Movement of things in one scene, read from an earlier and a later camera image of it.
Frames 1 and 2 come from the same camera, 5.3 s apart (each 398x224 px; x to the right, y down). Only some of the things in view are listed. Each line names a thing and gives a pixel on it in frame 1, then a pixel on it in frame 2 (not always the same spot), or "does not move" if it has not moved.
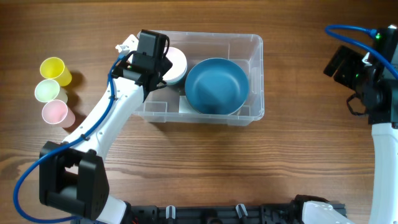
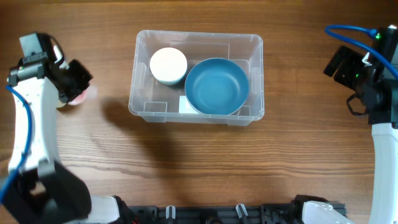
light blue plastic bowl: x=176 y=81 does not move
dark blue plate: x=216 y=86 does not move
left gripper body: x=163 y=64 -> x=78 y=77
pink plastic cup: x=56 y=112 -> x=89 y=93
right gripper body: x=354 y=73 does not move
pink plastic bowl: x=178 y=70 does not move
